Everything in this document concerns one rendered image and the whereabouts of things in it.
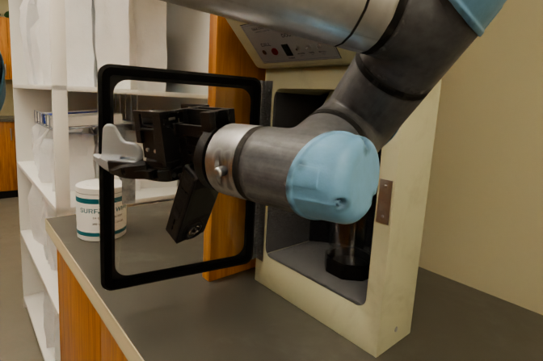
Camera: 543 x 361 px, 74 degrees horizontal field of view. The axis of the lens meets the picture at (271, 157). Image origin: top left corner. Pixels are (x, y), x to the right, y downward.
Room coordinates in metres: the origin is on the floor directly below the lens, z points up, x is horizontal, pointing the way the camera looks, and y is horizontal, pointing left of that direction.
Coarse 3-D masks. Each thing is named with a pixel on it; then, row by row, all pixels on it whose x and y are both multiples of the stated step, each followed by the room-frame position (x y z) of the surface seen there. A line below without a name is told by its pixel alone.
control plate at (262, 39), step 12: (252, 36) 0.69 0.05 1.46; (264, 36) 0.67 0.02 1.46; (276, 36) 0.65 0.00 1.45; (288, 36) 0.63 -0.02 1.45; (264, 48) 0.69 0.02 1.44; (276, 48) 0.67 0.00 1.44; (312, 48) 0.61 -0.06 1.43; (324, 48) 0.59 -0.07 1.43; (336, 48) 0.58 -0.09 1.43; (264, 60) 0.72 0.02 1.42; (276, 60) 0.69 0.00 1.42; (288, 60) 0.67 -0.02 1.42; (300, 60) 0.65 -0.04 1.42; (312, 60) 0.63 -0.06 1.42
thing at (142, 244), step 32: (128, 96) 0.62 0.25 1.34; (160, 96) 0.65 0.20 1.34; (192, 96) 0.68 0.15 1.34; (224, 96) 0.71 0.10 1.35; (128, 128) 0.62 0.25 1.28; (160, 192) 0.65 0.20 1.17; (128, 224) 0.62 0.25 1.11; (160, 224) 0.65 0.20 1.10; (224, 224) 0.72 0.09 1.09; (128, 256) 0.62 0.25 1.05; (160, 256) 0.65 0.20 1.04; (192, 256) 0.68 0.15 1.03; (224, 256) 0.72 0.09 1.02
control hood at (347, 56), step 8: (232, 24) 0.70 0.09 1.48; (240, 24) 0.69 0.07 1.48; (240, 32) 0.71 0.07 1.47; (240, 40) 0.72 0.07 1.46; (248, 40) 0.71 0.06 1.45; (248, 48) 0.73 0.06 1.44; (256, 56) 0.73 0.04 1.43; (344, 56) 0.58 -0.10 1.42; (352, 56) 0.57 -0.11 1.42; (256, 64) 0.75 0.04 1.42; (264, 64) 0.73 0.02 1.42; (272, 64) 0.71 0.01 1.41; (280, 64) 0.70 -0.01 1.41; (288, 64) 0.68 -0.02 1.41; (296, 64) 0.67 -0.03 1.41; (304, 64) 0.66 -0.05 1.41; (312, 64) 0.64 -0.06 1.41; (320, 64) 0.63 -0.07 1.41; (328, 64) 0.62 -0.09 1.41; (336, 64) 0.61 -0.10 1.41; (344, 64) 0.60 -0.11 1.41
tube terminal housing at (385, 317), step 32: (416, 128) 0.56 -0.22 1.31; (384, 160) 0.55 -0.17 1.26; (416, 160) 0.57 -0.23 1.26; (416, 192) 0.58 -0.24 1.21; (416, 224) 0.59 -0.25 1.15; (384, 256) 0.54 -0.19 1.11; (416, 256) 0.60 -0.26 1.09; (288, 288) 0.69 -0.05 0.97; (320, 288) 0.63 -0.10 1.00; (384, 288) 0.54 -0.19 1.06; (320, 320) 0.63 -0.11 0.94; (352, 320) 0.57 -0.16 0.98; (384, 320) 0.54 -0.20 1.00
